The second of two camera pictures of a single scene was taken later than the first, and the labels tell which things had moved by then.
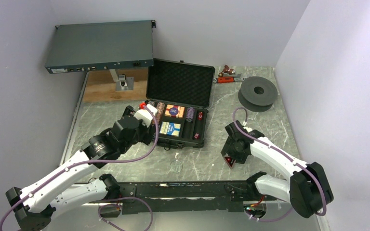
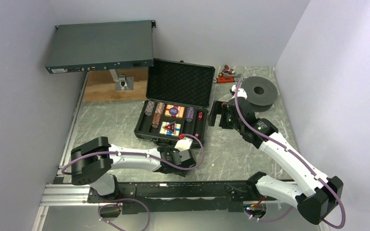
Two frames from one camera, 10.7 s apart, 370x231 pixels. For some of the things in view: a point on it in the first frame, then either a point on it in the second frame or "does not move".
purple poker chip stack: (190, 114) does not move
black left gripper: (145, 137) to (181, 172)
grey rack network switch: (81, 47) does not move
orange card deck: (175, 111) does not move
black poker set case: (179, 92) does not move
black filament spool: (257, 94) does not move
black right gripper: (240, 158) to (218, 109)
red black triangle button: (230, 161) to (171, 127)
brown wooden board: (100, 85) does not move
